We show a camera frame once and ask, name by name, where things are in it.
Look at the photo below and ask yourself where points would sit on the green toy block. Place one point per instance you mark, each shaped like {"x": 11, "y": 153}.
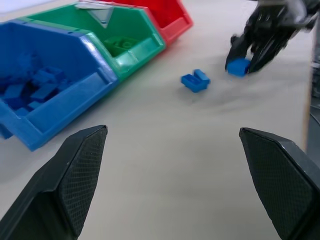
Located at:
{"x": 120, "y": 45}

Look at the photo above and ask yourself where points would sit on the blue plastic bin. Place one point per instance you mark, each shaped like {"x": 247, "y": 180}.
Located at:
{"x": 60, "y": 80}

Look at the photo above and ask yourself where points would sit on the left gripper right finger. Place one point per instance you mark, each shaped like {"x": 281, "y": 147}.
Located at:
{"x": 282, "y": 185}

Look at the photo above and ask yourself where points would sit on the small blue toy block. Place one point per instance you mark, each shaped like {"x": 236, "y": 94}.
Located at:
{"x": 201, "y": 75}

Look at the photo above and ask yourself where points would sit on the silver robot torso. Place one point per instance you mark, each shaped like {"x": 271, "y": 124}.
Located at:
{"x": 315, "y": 82}

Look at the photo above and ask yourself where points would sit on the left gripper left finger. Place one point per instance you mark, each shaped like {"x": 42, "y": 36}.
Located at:
{"x": 57, "y": 190}

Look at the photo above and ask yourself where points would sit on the green plastic bin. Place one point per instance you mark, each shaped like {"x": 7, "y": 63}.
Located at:
{"x": 120, "y": 37}

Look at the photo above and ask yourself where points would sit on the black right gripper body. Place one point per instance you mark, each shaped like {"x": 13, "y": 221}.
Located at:
{"x": 270, "y": 15}

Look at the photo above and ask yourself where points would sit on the red plastic bin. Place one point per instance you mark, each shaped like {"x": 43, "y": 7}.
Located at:
{"x": 172, "y": 17}

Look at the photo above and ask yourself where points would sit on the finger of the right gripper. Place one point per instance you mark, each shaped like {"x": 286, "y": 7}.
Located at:
{"x": 270, "y": 52}
{"x": 240, "y": 47}

